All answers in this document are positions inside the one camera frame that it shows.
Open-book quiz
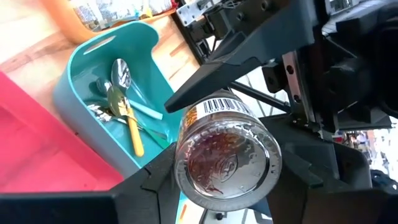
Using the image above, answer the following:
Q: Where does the blue-handled metal spoon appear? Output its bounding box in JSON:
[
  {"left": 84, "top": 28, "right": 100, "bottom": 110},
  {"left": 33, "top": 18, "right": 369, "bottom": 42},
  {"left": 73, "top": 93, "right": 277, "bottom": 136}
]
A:
[{"left": 111, "top": 58, "right": 164, "bottom": 121}]

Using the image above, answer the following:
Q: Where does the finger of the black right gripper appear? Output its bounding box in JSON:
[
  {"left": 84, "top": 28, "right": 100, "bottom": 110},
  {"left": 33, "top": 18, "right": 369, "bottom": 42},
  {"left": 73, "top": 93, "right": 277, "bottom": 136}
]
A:
[
  {"left": 164, "top": 0, "right": 318, "bottom": 114},
  {"left": 259, "top": 113, "right": 373, "bottom": 189}
]

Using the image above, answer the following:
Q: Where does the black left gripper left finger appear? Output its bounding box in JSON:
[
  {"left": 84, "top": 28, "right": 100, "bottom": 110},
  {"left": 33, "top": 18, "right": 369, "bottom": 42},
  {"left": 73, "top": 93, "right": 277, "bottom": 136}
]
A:
[{"left": 0, "top": 144, "right": 183, "bottom": 224}]

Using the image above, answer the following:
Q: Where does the green-handled metal spoon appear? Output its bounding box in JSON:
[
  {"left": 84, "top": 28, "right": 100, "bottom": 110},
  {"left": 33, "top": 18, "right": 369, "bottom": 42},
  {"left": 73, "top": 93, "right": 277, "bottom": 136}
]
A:
[{"left": 86, "top": 104, "right": 170, "bottom": 149}]

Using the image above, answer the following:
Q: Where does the yellow-handled metal spoon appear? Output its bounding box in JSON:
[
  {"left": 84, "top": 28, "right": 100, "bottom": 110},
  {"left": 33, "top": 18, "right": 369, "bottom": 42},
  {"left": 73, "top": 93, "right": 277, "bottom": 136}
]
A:
[{"left": 107, "top": 86, "right": 146, "bottom": 158}]

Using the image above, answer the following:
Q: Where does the teal plastic bin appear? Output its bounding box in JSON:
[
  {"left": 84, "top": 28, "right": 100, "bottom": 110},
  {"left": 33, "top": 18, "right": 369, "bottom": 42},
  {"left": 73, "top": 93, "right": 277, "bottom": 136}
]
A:
[{"left": 52, "top": 21, "right": 184, "bottom": 178}]

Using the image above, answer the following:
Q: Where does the pink plastic bin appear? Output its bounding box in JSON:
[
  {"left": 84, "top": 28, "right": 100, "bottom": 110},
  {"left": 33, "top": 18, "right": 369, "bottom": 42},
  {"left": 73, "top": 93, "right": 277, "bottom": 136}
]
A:
[{"left": 0, "top": 70, "right": 125, "bottom": 194}]

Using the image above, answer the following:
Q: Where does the small glass saffron jar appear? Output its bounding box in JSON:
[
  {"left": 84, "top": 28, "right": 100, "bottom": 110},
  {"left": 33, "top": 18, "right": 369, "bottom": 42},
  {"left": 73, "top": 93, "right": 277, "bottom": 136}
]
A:
[{"left": 173, "top": 90, "right": 283, "bottom": 212}]

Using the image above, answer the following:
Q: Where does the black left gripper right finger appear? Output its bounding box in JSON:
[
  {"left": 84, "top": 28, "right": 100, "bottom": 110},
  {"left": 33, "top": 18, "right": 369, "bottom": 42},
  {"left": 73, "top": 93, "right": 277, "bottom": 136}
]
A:
[{"left": 267, "top": 149, "right": 398, "bottom": 224}]

